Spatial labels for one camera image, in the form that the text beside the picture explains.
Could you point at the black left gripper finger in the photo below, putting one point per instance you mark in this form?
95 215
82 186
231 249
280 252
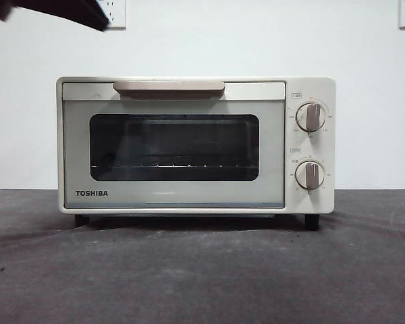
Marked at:
54 10

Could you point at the cream Toshiba toaster oven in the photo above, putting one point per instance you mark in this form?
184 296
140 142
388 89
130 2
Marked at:
327 101

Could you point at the cream oven knob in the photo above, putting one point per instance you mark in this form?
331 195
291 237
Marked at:
310 117
310 175

